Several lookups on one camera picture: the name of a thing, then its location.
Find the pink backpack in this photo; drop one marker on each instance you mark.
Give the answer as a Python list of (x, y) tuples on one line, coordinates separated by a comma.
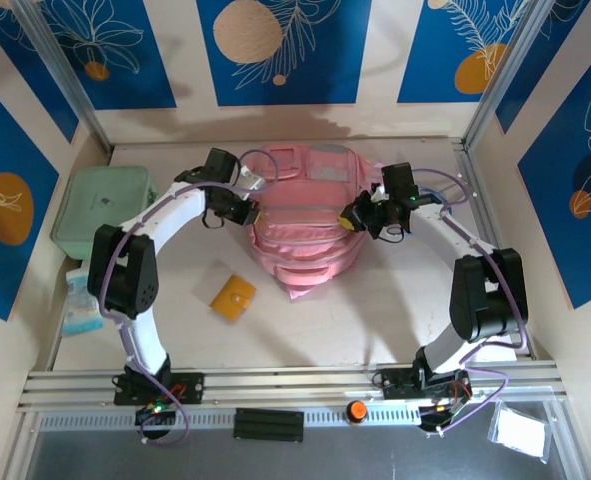
[(305, 240)]

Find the orange card wallet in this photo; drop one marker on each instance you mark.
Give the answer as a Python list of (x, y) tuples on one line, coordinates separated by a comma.
[(232, 297)]

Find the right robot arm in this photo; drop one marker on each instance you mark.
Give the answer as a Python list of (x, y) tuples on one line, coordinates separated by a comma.
[(485, 300)]

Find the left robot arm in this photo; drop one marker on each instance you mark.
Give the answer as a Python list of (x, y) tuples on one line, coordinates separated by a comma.
[(125, 280)]

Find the blue white tissue pack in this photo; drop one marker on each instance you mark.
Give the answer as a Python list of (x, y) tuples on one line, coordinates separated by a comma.
[(82, 310)]

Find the clear bag with white card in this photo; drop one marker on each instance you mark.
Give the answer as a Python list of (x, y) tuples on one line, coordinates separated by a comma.
[(517, 430)]

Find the blue panel orange feather print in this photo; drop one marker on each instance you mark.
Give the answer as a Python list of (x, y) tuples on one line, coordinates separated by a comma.
[(425, 75)]

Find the blue panel white flower print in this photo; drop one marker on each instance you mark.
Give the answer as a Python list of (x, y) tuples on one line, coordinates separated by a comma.
[(145, 75)]

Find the green fabric pouch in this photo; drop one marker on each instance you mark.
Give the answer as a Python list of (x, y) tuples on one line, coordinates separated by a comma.
[(100, 210)]

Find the blue panel beige circle print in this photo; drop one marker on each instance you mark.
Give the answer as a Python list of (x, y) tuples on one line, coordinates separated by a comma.
[(325, 75)]

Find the blue panel white leaf outline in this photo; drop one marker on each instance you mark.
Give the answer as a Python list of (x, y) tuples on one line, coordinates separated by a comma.
[(575, 250)]

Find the orange emergency stop button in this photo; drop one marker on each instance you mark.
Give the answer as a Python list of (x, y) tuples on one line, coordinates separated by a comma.
[(357, 411)]

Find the black ribbed block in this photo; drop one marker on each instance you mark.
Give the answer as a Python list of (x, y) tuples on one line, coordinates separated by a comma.
[(267, 425)]

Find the black connector block green light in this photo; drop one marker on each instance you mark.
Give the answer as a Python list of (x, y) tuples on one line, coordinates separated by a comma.
[(155, 411)]

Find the blue panel orange oval print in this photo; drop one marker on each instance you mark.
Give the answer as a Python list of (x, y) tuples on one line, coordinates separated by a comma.
[(5, 150)]

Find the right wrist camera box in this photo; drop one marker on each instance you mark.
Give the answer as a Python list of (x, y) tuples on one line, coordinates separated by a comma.
[(379, 195)]

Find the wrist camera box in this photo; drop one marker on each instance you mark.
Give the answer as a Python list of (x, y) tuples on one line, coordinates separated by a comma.
[(251, 181), (379, 195)]

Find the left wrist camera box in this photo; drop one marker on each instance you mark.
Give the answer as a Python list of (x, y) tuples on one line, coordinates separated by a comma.
[(251, 181)]

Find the aluminium side rail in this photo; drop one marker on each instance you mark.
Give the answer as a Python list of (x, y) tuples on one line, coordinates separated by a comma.
[(470, 162)]

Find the aluminium frame post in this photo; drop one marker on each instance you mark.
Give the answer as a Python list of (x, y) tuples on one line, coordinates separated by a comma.
[(70, 85), (507, 75)]

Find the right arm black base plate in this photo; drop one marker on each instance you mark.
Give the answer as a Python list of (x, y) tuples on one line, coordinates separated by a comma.
[(392, 385)]

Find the aluminium front rail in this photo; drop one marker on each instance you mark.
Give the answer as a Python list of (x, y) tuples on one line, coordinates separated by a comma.
[(300, 382)]

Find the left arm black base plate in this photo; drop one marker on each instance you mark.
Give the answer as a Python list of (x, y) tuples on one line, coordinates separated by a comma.
[(192, 387)]

